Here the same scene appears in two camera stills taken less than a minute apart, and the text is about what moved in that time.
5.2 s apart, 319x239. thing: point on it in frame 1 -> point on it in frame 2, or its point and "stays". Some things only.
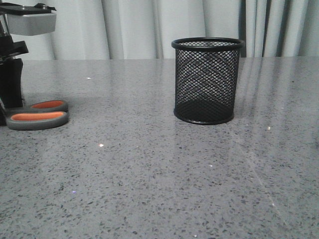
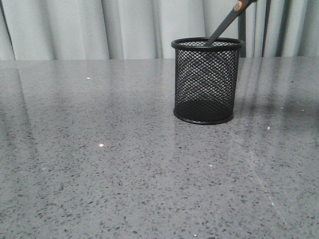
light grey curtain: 139,29 stays
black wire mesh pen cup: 206,75 stays
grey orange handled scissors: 43,115 -> 239,6
